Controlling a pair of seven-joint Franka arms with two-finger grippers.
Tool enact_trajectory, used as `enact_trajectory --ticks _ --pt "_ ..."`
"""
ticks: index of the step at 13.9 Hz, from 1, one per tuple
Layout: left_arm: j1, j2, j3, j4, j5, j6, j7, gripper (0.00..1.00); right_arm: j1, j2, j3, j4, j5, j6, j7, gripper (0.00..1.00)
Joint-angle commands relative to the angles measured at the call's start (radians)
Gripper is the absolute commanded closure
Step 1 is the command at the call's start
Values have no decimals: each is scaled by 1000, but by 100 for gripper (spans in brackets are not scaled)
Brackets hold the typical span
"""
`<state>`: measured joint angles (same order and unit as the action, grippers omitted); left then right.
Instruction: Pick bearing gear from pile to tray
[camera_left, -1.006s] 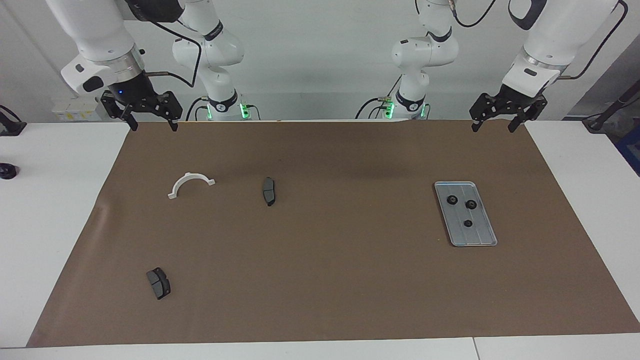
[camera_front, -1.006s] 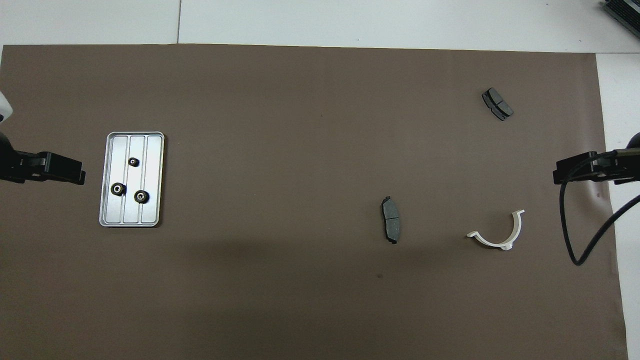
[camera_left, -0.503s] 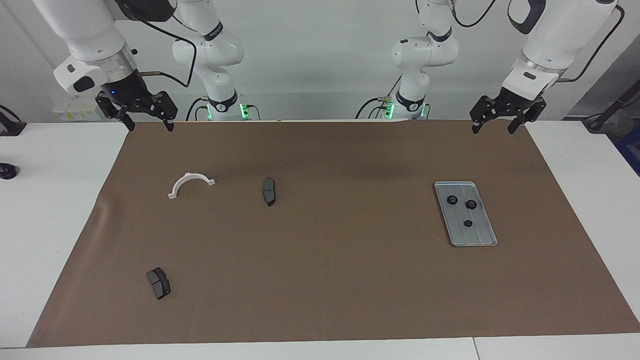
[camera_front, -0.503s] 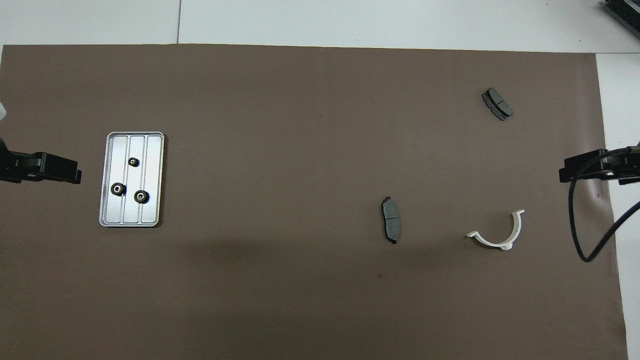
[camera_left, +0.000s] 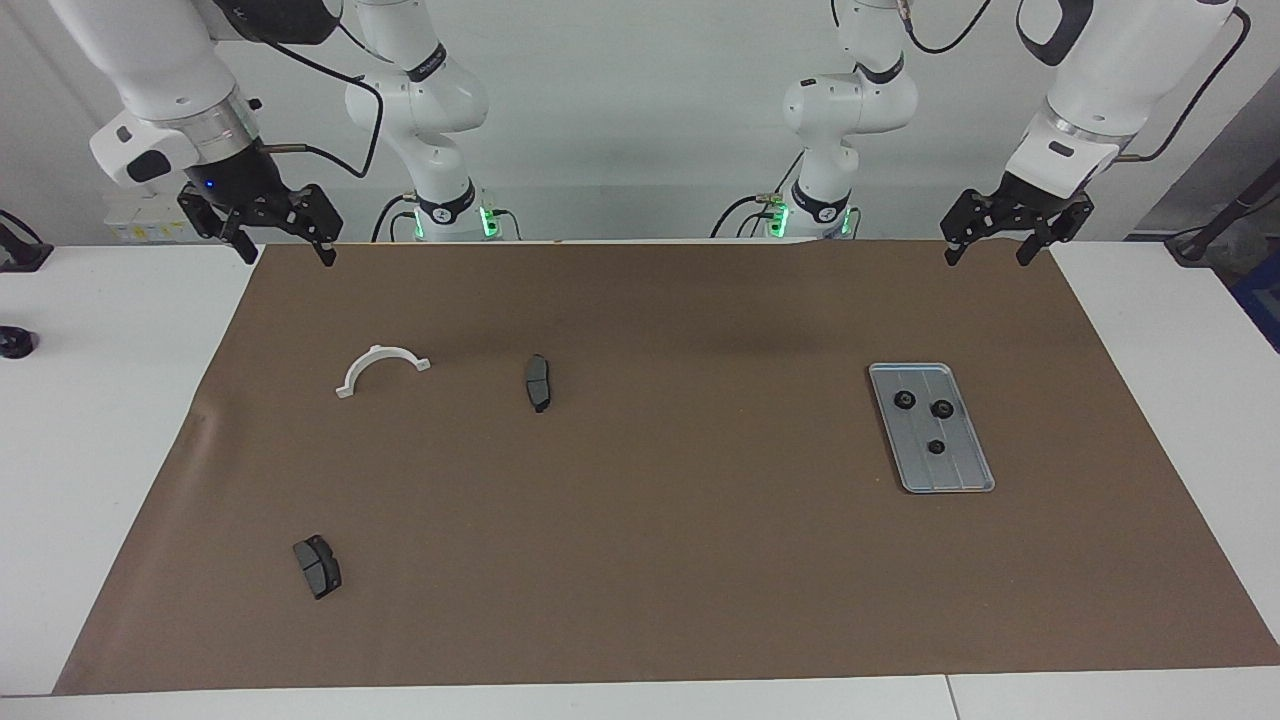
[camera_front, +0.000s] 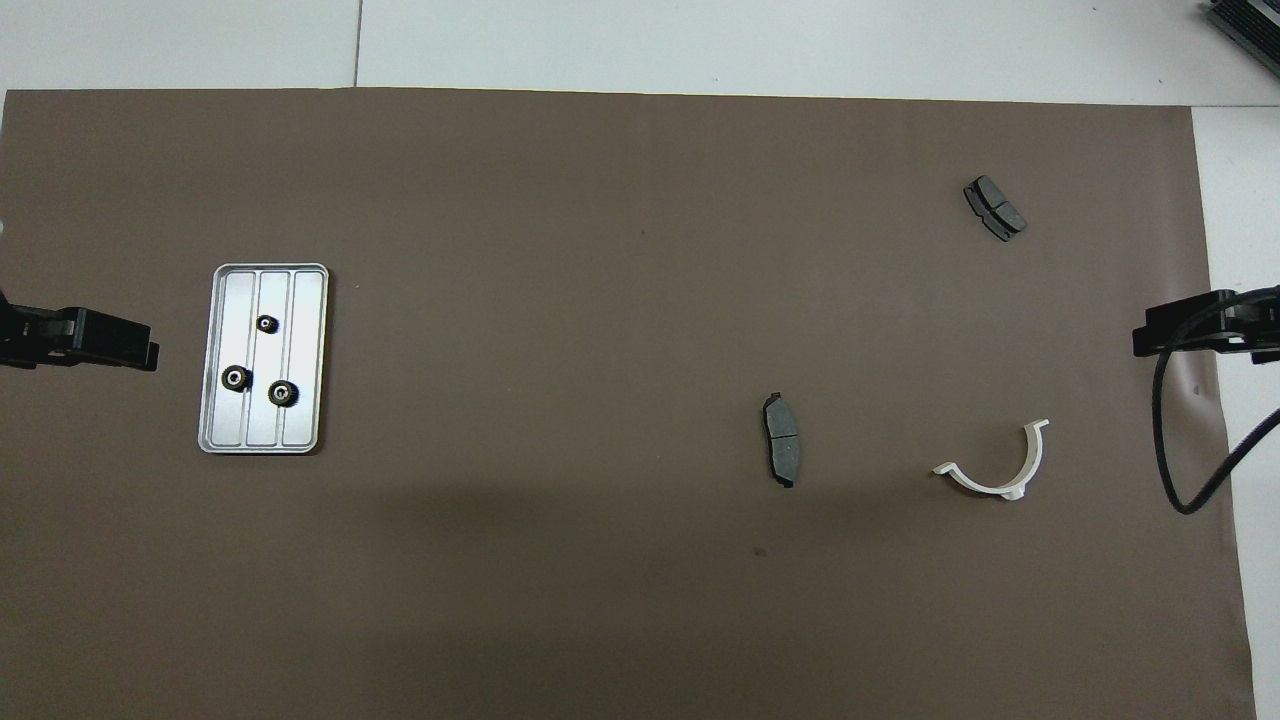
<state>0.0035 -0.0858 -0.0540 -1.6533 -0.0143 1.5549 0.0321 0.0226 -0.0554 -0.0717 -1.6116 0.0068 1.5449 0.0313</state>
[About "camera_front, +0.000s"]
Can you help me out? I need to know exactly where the brown paper table mat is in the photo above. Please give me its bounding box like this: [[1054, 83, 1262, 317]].
[[0, 87, 1259, 720]]

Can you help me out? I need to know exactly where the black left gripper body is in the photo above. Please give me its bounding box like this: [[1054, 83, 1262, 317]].
[[0, 303, 153, 371]]

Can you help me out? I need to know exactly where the dark grey brake pad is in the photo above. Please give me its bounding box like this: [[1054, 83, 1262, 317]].
[[963, 175, 1028, 243], [762, 391, 804, 489]]

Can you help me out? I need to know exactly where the dark ribbed metal block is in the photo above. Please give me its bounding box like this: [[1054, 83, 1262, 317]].
[[1203, 0, 1280, 79]]

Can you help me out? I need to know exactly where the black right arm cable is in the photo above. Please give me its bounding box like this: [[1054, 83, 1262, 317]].
[[1152, 290, 1280, 516]]

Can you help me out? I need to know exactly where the silver metal compartment tray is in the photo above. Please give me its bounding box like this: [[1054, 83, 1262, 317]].
[[197, 263, 331, 456]]

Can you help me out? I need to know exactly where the white plastic half-ring clamp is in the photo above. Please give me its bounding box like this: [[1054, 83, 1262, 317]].
[[932, 418, 1051, 501]]

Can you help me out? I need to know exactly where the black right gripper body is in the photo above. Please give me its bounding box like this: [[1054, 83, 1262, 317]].
[[1136, 285, 1280, 363]]

